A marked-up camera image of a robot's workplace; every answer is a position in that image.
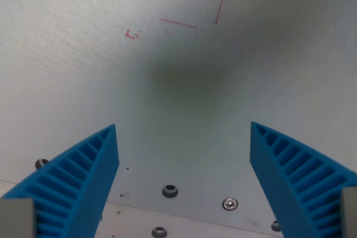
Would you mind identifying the silver screw in plate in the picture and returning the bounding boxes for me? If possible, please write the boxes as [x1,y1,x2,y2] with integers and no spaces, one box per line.
[222,197,238,211]

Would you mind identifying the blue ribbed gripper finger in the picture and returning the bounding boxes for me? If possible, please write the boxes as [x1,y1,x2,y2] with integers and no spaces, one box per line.
[0,123,120,238]
[249,121,357,238]

